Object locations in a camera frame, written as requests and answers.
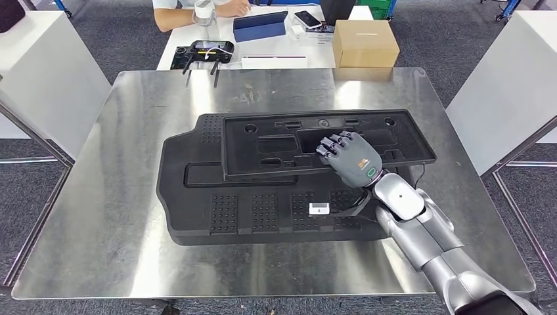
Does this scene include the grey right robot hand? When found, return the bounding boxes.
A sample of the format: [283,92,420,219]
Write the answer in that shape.
[315,130,384,189]

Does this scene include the black plastic frame part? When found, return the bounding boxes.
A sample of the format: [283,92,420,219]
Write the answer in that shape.
[221,108,437,182]

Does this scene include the steel workbench table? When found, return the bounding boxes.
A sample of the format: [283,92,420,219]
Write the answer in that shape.
[11,67,537,301]

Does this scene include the brown cardboard box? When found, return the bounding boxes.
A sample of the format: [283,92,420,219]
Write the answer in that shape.
[332,19,401,69]

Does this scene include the long white box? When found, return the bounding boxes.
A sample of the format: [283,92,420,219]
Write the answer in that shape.
[240,54,309,70]

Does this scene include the printed white packet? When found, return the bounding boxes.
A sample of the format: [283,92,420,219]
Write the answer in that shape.
[304,22,335,43]

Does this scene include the white desk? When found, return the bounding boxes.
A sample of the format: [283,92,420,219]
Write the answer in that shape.
[156,4,375,72]

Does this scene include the black smartphone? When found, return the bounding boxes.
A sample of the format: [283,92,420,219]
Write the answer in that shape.
[294,10,323,30]

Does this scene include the black box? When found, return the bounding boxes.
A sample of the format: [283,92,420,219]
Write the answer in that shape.
[319,0,357,26]

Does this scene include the green plastic crate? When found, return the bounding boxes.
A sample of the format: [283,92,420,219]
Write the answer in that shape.
[355,0,395,20]

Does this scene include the blue folding case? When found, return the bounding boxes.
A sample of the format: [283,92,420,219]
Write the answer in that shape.
[233,10,290,43]

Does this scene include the black foam engine cover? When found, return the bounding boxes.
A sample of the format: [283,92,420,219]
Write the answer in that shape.
[156,114,418,247]

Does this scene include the black controller with antennas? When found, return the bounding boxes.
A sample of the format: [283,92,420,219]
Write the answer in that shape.
[170,39,236,75]

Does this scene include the clear glass jar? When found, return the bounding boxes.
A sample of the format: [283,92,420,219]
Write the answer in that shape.
[192,0,217,28]

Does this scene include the person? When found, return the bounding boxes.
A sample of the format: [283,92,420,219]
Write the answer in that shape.
[152,0,252,33]

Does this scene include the black foam block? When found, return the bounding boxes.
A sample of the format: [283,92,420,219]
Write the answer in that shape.
[0,0,26,33]

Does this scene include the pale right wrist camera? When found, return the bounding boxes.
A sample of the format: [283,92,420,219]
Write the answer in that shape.
[309,201,331,217]

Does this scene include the blue wheeled frame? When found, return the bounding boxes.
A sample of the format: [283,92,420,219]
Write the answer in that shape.
[495,0,523,22]
[53,0,73,19]

